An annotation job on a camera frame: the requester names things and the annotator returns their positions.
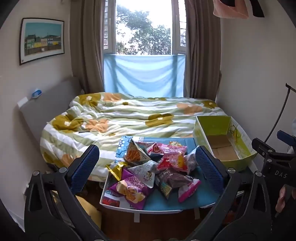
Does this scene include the black cable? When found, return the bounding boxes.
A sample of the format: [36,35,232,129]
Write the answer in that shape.
[264,83,296,144]

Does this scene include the clear colourful candy packet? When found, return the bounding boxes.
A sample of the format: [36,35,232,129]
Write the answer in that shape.
[184,146,200,175]

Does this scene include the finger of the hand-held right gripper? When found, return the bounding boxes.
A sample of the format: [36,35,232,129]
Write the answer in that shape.
[277,130,296,149]
[251,138,278,158]

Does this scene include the floral striped duvet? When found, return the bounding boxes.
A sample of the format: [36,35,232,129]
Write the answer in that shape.
[39,92,233,181]

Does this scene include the green cardboard box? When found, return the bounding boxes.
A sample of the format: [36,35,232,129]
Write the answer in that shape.
[193,115,257,172]

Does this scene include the dark brown snack packet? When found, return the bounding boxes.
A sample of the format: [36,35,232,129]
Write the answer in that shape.
[154,169,195,200]

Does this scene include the black hanging garment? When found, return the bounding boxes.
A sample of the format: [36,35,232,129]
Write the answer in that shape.
[248,0,265,18]

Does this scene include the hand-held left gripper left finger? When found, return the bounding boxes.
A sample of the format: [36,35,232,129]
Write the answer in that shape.
[24,144,107,241]

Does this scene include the person's right hand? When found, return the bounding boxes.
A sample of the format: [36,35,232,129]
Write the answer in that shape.
[276,185,293,213]

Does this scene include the blue folding bed table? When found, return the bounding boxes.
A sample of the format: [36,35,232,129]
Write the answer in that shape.
[99,136,233,223]

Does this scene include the pink hanging cloth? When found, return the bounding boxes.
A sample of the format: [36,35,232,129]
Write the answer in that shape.
[212,0,250,19]

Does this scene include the light blue window cloth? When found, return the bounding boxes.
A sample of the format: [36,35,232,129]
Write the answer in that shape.
[103,53,186,98]

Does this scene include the framed town picture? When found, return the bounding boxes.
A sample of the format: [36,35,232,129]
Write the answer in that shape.
[19,18,65,66]

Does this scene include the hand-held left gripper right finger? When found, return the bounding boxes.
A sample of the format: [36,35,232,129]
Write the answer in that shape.
[189,146,272,241]

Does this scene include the grey bed headboard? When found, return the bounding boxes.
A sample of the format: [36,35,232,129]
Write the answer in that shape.
[17,76,82,154]

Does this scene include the gold snack packet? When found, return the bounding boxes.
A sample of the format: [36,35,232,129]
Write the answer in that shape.
[106,162,129,181]

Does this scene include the light pink snack packet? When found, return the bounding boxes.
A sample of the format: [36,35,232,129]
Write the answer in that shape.
[147,141,188,161]

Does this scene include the purple chips packet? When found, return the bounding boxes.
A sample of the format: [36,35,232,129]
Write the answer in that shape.
[108,169,154,210]

